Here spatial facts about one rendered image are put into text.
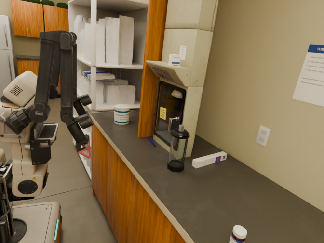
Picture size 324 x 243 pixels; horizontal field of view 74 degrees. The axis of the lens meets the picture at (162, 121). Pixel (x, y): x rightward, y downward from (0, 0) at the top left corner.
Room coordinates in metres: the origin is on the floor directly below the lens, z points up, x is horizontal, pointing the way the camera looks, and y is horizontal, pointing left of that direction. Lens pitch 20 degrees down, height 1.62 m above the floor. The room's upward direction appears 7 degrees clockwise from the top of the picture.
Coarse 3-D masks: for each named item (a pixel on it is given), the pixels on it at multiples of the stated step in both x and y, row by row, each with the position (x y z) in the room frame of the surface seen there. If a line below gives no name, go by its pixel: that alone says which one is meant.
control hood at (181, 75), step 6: (150, 66) 1.40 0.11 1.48; (156, 66) 1.32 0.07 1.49; (162, 66) 1.24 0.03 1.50; (168, 66) 1.20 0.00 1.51; (180, 66) 1.27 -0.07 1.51; (168, 72) 1.24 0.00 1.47; (174, 72) 1.17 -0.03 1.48; (180, 72) 1.17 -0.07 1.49; (186, 72) 1.19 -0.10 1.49; (162, 78) 1.39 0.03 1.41; (174, 78) 1.23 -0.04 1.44; (180, 78) 1.17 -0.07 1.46; (186, 78) 1.19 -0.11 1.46; (180, 84) 1.23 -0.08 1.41; (186, 84) 1.20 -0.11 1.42
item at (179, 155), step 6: (174, 138) 1.08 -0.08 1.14; (186, 138) 1.06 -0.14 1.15; (174, 144) 1.07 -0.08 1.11; (180, 144) 1.06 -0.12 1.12; (186, 144) 1.08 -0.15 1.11; (174, 150) 1.07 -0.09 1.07; (180, 150) 1.06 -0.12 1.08; (174, 156) 1.07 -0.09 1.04; (180, 156) 1.06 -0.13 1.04; (168, 162) 1.10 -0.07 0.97; (174, 162) 1.06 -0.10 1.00; (180, 162) 1.07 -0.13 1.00
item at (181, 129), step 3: (180, 126) 1.10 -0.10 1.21; (183, 126) 1.10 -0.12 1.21; (177, 129) 1.12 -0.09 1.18; (180, 129) 1.09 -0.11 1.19; (183, 129) 1.10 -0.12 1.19; (174, 132) 1.09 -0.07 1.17; (177, 132) 1.08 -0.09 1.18; (180, 132) 1.08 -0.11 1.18; (183, 132) 1.09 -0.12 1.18; (186, 132) 1.09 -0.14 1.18; (180, 135) 1.06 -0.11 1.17; (183, 135) 1.07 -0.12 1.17; (186, 135) 1.07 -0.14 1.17
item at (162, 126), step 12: (168, 84) 1.36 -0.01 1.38; (168, 96) 1.34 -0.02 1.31; (180, 96) 1.24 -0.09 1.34; (168, 108) 1.33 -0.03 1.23; (180, 108) 1.22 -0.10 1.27; (156, 120) 1.44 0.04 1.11; (168, 120) 1.31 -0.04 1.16; (180, 120) 1.21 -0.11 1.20; (156, 132) 1.42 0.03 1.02; (168, 132) 1.30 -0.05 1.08; (168, 144) 1.28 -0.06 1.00
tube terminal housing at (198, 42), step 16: (176, 32) 1.36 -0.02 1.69; (192, 32) 1.24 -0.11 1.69; (208, 32) 1.25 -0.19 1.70; (176, 48) 1.34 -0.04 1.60; (192, 48) 1.22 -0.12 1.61; (208, 48) 1.26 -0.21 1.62; (192, 64) 1.21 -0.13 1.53; (192, 80) 1.22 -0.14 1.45; (192, 96) 1.23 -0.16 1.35; (192, 112) 1.24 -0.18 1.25; (192, 128) 1.26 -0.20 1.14; (160, 144) 1.39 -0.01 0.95; (192, 144) 1.27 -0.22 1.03
